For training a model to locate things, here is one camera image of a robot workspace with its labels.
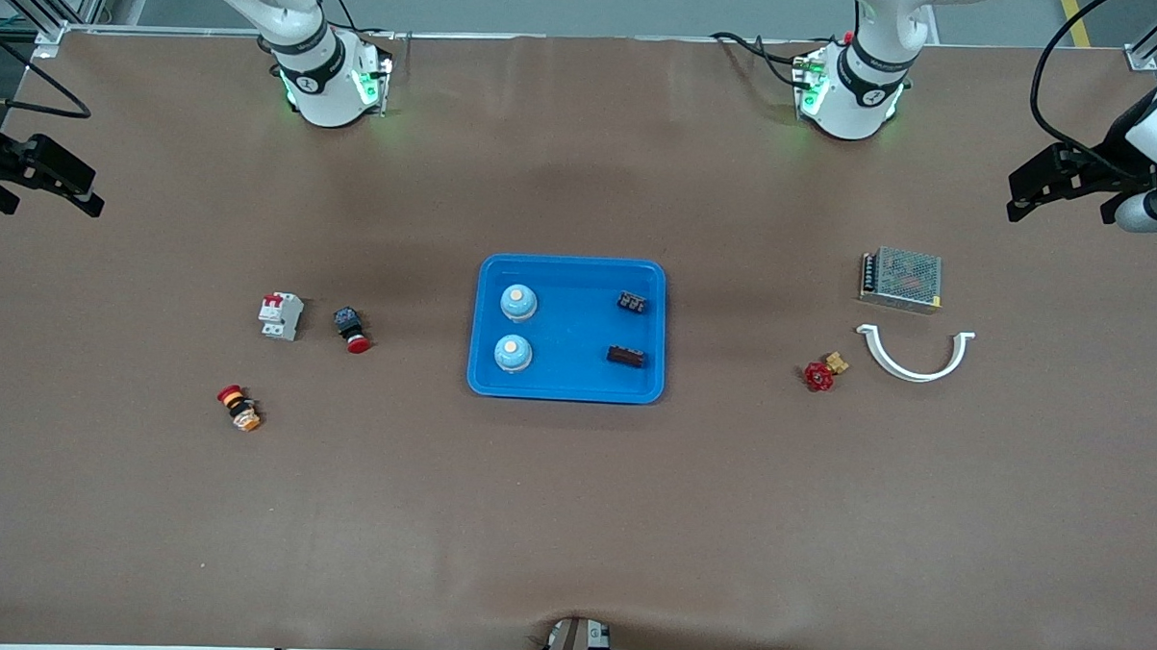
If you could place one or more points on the red yellow emergency stop button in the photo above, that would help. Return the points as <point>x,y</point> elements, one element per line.
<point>239,407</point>

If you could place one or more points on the blue plastic tray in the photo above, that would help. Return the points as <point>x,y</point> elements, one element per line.
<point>578,344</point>

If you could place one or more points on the white circuit breaker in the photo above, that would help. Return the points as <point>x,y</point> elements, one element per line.
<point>280,317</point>

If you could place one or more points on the red mushroom push button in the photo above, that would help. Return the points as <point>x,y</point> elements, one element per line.
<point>350,325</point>

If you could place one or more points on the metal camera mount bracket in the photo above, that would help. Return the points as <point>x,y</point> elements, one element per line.
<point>572,647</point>

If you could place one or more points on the silver corner bracket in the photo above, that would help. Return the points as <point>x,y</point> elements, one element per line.
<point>50,37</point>
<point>1141,58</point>

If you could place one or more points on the brass valve red handwheel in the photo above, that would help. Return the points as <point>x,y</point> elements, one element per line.
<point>818,376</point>

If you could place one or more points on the metal mesh power supply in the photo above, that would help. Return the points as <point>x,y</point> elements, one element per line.
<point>902,279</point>

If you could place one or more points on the light blue call bell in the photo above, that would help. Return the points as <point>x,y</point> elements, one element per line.
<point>519,304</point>
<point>513,354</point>

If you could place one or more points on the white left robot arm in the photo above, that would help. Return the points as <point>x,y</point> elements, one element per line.
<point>851,104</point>

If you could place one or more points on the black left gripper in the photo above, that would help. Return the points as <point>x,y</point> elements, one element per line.
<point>1116,158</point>

